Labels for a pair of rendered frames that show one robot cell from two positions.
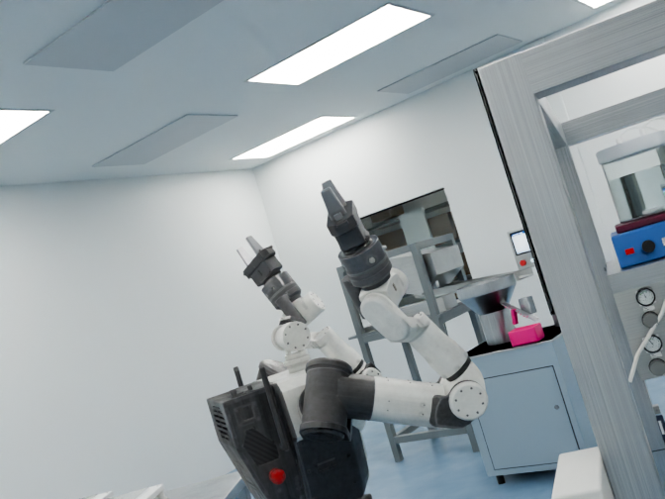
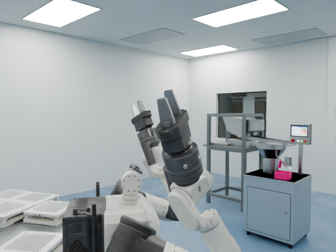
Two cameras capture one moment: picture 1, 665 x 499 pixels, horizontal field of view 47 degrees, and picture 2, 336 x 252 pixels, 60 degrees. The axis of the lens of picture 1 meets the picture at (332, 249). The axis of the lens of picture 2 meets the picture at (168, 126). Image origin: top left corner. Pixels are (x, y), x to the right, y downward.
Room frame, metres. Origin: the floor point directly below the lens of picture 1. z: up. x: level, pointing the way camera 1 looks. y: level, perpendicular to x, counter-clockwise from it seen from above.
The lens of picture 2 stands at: (0.82, -0.13, 1.53)
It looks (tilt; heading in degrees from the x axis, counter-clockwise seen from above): 3 degrees down; 9
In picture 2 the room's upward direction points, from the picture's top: straight up
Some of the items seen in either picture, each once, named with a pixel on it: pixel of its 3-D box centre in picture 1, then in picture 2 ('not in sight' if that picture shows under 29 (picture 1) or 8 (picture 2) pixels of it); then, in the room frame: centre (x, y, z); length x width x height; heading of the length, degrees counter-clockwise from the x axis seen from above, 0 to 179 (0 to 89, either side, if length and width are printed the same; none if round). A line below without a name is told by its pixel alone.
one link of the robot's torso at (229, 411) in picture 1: (292, 435); (113, 242); (1.75, 0.21, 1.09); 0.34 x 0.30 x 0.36; 21
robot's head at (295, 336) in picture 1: (292, 341); (130, 183); (1.76, 0.15, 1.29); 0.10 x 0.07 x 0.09; 21
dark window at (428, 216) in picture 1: (409, 256); (241, 115); (7.75, -0.72, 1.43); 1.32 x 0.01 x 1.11; 55
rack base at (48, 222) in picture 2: not in sight; (52, 215); (2.57, 0.93, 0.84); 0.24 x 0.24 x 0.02; 85
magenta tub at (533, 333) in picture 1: (526, 335); (282, 175); (4.29, -0.90, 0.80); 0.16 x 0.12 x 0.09; 55
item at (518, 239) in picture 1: (541, 276); (299, 149); (4.53, -1.14, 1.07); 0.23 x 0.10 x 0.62; 55
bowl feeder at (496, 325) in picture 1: (503, 309); (275, 158); (4.60, -0.88, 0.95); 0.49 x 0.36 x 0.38; 55
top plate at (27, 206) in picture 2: not in sight; (5, 209); (2.50, 1.22, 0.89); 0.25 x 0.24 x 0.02; 169
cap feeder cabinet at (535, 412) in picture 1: (535, 401); (276, 204); (4.53, -0.88, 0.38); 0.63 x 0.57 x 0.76; 55
